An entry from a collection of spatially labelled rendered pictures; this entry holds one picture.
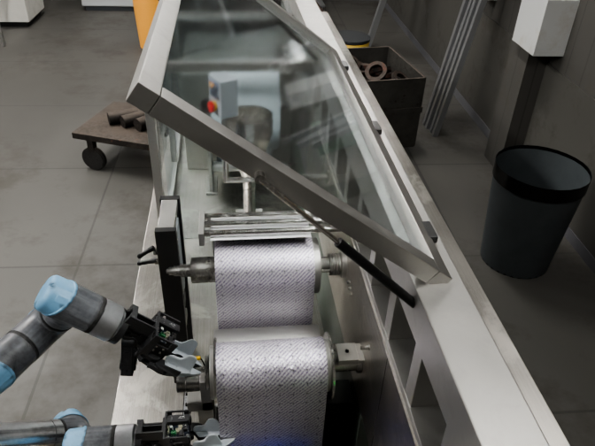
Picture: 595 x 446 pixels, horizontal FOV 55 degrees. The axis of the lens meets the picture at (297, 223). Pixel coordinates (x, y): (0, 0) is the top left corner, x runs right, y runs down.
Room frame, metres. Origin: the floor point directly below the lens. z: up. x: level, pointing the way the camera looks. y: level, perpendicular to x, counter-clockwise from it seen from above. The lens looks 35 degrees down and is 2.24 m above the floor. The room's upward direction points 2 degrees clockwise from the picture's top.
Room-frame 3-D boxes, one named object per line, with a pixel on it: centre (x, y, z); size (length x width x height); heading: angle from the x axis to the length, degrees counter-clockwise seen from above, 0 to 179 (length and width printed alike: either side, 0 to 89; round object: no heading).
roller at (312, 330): (0.97, 0.06, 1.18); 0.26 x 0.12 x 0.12; 98
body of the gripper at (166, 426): (0.76, 0.27, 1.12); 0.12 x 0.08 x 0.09; 98
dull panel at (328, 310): (1.95, -0.03, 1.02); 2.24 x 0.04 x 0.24; 8
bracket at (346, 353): (0.88, -0.13, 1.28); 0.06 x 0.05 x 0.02; 98
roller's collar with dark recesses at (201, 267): (1.08, 0.22, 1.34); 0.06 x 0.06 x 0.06; 8
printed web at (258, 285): (0.99, 0.06, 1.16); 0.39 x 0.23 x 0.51; 8
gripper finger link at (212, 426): (0.80, 0.17, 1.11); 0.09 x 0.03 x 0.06; 99
